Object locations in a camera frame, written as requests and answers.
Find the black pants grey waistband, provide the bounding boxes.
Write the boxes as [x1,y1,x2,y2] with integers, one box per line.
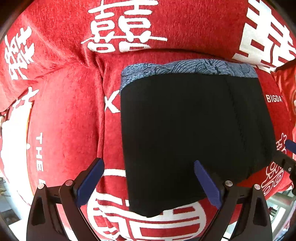
[120,59,276,217]

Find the red embroidered satin pillow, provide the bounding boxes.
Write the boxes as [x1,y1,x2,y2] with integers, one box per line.
[271,59,296,125]

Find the red sofa cover white characters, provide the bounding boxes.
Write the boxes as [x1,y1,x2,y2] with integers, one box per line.
[1,1,295,240]

